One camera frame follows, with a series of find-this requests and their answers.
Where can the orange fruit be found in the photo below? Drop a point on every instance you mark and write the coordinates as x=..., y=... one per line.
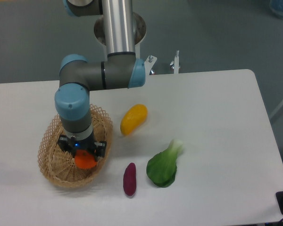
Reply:
x=84, y=160

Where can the woven wicker basket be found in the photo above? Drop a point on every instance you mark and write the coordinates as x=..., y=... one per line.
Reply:
x=58, y=166

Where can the blue bag in corner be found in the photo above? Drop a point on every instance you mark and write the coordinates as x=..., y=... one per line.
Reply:
x=276, y=7

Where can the purple sweet potato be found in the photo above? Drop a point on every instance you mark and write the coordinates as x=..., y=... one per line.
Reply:
x=129, y=180

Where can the green bok choy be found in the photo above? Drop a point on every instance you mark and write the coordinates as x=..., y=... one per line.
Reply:
x=162, y=168

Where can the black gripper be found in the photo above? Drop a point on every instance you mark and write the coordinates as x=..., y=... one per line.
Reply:
x=71, y=145

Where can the yellow mango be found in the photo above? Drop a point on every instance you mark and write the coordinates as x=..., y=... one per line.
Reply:
x=134, y=118

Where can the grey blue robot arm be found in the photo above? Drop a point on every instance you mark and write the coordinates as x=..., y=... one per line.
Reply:
x=78, y=77

